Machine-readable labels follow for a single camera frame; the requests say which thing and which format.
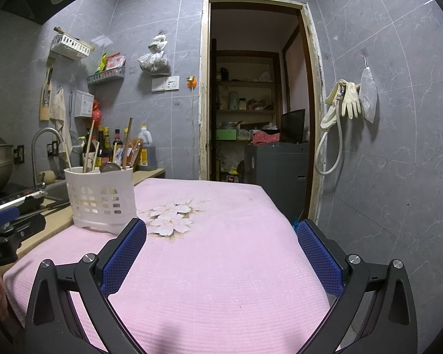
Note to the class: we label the cream rubber glove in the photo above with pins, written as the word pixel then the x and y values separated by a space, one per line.
pixel 351 99
pixel 334 96

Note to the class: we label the dark bottle white label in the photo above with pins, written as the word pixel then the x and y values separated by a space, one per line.
pixel 92 155

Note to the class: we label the cooking oil jug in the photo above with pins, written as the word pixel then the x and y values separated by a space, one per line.
pixel 147 151

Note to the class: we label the black monitor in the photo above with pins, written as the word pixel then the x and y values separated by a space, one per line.
pixel 293 125

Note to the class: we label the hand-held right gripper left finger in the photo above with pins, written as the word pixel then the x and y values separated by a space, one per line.
pixel 123 261

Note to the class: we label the white wall basket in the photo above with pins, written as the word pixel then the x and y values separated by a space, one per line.
pixel 70 48

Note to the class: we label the dark soy sauce bottle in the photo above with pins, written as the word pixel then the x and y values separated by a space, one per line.
pixel 104 151

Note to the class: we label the wooden shelf unit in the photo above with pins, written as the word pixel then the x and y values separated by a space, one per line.
pixel 243 83

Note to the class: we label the red snack packet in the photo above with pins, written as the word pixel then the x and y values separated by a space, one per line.
pixel 116 62

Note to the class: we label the yellow capped bottle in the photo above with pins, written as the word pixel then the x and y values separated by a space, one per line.
pixel 126 132

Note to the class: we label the grey wall shelf rack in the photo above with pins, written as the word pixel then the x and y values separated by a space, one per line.
pixel 107 76

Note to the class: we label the brown packet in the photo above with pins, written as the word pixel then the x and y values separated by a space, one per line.
pixel 137 151

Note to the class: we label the wooden chopstick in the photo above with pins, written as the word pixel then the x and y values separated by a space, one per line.
pixel 68 158
pixel 88 147
pixel 114 153

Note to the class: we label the steel sink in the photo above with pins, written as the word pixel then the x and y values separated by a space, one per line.
pixel 57 191

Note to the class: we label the clear bag of dried goods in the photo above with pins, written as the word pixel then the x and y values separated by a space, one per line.
pixel 155 61

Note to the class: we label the pink floral blanket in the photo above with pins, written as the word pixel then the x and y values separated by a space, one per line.
pixel 225 265

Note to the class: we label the loofah sponge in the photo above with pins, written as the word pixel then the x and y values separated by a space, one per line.
pixel 46 176

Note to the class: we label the wooden door frame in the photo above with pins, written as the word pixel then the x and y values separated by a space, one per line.
pixel 204 81

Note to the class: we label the person's left hand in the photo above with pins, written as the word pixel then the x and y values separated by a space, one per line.
pixel 2 295

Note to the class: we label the steel faucet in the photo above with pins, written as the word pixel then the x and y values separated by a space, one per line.
pixel 34 155

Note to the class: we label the red plastic bag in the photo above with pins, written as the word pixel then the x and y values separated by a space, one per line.
pixel 96 112

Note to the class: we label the wooden cutting board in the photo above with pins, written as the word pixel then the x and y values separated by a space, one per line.
pixel 45 107

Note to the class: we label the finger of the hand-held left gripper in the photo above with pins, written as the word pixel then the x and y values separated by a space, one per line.
pixel 26 228
pixel 5 215

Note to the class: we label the green snack packet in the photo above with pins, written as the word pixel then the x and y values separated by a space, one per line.
pixel 101 64

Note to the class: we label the blue white packet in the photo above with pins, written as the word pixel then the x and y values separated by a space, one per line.
pixel 120 158

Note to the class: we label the red cloth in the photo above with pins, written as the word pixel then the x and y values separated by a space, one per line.
pixel 265 138

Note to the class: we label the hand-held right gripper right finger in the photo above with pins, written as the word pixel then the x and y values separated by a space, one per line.
pixel 319 261

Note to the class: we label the white plastic utensil basket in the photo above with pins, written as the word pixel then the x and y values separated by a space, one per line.
pixel 99 195

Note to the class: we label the grey cabinet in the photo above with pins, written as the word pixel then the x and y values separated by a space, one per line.
pixel 273 169

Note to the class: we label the red capped sauce bottle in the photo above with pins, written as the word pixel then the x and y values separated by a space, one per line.
pixel 117 138

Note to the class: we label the hanging white plastic bag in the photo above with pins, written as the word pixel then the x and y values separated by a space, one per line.
pixel 369 92

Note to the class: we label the white wall switch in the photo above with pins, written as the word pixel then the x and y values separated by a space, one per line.
pixel 165 84

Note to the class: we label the hanging beige cloth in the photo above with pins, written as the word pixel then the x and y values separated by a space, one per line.
pixel 59 112

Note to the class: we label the white plastic wall holder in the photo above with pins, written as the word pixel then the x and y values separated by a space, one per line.
pixel 84 104

